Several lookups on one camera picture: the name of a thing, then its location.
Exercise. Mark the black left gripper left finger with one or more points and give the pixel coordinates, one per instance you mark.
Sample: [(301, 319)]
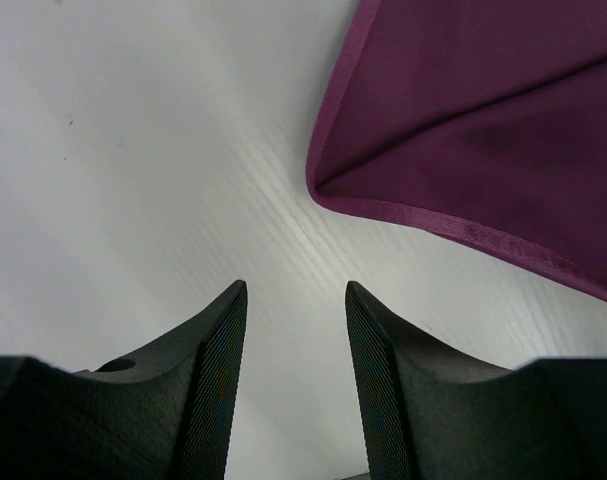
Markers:
[(162, 411)]

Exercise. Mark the purple satin napkin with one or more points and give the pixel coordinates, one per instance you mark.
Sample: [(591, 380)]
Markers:
[(482, 122)]

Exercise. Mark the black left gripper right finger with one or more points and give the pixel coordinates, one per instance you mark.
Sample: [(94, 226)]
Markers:
[(430, 411)]

